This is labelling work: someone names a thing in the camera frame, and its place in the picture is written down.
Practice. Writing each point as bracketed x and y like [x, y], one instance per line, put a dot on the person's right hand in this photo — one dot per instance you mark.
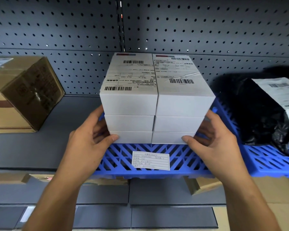
[224, 156]

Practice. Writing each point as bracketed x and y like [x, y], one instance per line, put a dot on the person's left hand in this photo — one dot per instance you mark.
[84, 151]

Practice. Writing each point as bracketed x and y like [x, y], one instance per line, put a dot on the brown cardboard box white label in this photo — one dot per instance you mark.
[204, 185]

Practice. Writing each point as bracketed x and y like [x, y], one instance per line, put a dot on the blue plastic pallet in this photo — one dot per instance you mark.
[118, 163]
[267, 163]

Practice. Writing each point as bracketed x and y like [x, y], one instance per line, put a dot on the brown taped cardboard box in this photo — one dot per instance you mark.
[110, 181]

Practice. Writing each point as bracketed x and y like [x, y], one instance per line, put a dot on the brown box red striped sticker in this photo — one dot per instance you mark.
[42, 178]

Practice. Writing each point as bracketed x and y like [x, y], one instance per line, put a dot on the large white box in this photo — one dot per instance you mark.
[130, 123]

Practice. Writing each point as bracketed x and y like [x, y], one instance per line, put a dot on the plain white box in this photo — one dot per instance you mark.
[127, 103]
[183, 103]

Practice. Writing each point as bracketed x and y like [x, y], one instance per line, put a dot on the white paper label card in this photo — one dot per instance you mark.
[151, 160]

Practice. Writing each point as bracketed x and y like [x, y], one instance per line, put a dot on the brown box red label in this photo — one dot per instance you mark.
[7, 178]

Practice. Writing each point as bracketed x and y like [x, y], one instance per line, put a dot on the large printed cardboard box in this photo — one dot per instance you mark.
[16, 98]

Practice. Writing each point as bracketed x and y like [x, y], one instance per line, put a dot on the grey metal shelving unit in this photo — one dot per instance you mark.
[62, 28]

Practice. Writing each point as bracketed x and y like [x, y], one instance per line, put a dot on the person's right forearm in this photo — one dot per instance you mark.
[253, 206]

